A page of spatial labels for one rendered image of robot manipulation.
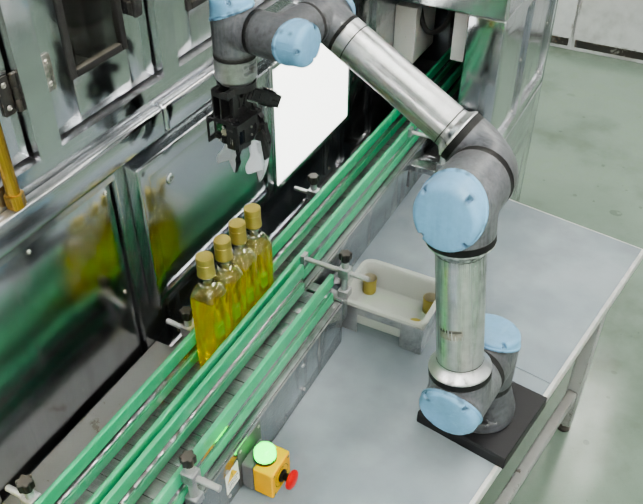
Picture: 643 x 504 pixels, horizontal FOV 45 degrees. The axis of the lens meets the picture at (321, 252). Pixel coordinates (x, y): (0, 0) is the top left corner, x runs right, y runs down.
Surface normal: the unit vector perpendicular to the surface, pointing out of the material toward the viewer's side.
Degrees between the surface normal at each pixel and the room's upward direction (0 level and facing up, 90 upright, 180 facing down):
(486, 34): 90
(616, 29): 90
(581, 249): 0
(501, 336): 9
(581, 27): 90
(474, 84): 90
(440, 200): 82
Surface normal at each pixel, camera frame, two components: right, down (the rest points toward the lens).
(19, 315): 0.89, 0.29
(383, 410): 0.00, -0.78
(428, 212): -0.54, 0.40
